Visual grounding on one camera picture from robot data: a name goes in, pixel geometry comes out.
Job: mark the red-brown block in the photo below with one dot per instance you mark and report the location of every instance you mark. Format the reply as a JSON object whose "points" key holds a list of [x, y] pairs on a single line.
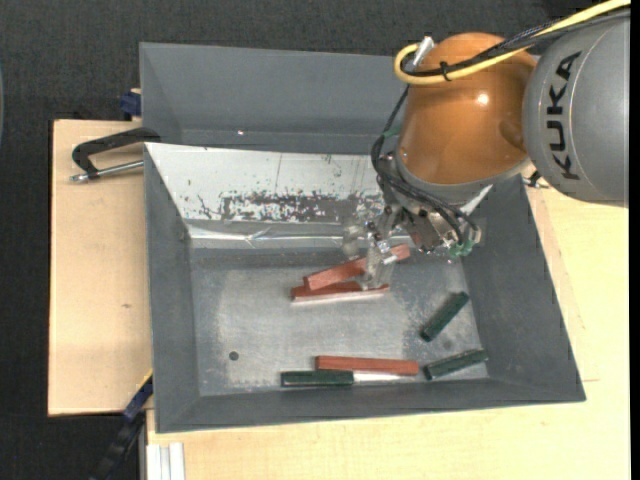
{"points": [[330, 294], [334, 275], [367, 365]]}

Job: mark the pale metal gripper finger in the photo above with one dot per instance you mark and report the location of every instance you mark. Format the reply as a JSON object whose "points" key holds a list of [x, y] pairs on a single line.
{"points": [[378, 264], [352, 242]]}

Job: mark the pale wood board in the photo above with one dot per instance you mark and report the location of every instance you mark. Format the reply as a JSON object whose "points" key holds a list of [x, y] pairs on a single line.
{"points": [[95, 278]]}

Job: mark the grey metal bin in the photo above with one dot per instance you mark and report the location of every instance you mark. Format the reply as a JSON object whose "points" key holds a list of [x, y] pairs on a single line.
{"points": [[280, 318]]}

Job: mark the dark green flat block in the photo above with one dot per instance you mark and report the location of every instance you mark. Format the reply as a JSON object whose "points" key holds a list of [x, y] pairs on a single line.
{"points": [[317, 378], [455, 364], [444, 316]]}

